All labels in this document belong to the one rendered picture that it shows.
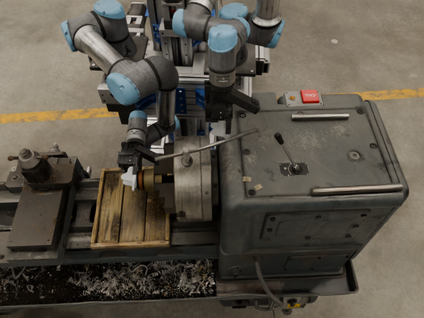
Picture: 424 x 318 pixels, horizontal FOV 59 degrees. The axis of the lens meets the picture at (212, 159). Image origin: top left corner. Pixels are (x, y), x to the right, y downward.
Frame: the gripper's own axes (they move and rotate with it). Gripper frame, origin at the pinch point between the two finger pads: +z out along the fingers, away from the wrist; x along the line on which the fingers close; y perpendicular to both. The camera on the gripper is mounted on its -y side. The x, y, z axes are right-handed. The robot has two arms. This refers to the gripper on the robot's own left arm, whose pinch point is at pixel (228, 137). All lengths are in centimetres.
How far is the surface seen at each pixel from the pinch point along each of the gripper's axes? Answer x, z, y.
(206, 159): 0.3, 9.0, 7.0
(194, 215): 9.5, 26.2, 11.6
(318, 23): -265, 68, -109
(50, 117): -158, 96, 127
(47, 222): 1, 37, 67
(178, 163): 1.3, 9.4, 16.2
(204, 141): -8.5, 7.8, 7.4
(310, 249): 9, 49, -33
